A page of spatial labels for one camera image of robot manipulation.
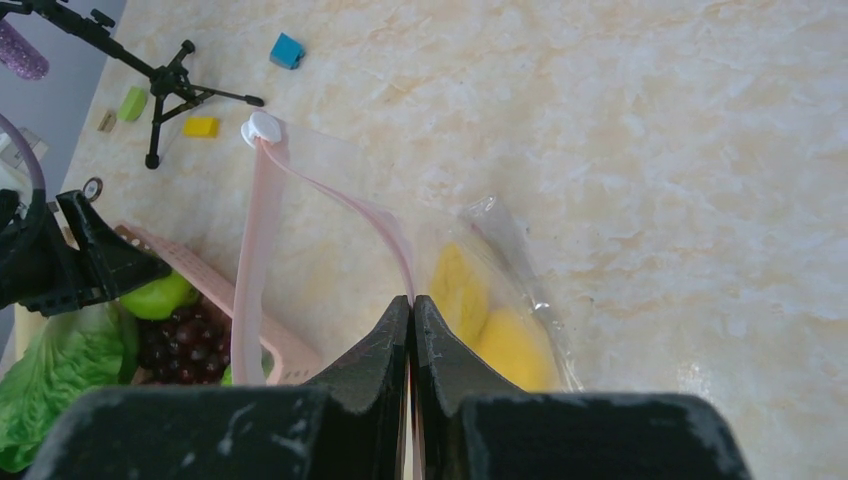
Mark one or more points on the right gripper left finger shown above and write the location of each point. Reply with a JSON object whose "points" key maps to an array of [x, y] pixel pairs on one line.
{"points": [[346, 422]]}

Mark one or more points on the yellow block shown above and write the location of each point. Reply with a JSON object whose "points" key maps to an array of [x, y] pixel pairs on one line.
{"points": [[201, 127]]}

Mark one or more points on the purple microphone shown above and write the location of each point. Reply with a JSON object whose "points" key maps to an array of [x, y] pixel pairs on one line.
{"points": [[20, 56]]}

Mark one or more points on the green lime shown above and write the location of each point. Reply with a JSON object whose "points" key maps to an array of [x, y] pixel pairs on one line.
{"points": [[226, 377]]}

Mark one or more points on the yellow lemon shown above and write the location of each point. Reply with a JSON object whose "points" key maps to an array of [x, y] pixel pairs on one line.
{"points": [[460, 293]]}

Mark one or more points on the small wooden cube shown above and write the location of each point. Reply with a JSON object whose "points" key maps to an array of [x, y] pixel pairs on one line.
{"points": [[107, 122]]}

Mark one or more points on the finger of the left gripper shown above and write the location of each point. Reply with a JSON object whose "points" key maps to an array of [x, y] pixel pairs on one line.
{"points": [[108, 266]]}

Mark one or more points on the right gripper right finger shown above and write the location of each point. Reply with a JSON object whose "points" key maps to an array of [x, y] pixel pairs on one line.
{"points": [[474, 424]]}

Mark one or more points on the blue block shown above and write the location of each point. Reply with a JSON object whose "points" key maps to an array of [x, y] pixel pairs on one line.
{"points": [[287, 52]]}

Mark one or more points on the green apple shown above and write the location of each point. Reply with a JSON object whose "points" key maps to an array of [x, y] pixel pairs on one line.
{"points": [[157, 300]]}

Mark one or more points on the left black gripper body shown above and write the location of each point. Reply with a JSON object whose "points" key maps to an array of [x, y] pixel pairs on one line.
{"points": [[39, 270]]}

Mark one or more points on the green block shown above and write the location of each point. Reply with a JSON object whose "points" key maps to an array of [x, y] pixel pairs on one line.
{"points": [[133, 105]]}

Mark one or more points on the pink plastic basket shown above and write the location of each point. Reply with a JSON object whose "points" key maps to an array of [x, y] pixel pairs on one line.
{"points": [[294, 361]]}

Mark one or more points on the dark red grapes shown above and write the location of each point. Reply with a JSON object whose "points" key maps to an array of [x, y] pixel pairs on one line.
{"points": [[189, 348]]}

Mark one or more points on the green lettuce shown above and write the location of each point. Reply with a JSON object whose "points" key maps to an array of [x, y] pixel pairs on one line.
{"points": [[70, 355]]}

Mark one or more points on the clear zip top bag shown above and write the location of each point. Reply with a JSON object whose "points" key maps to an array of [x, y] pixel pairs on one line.
{"points": [[321, 247]]}

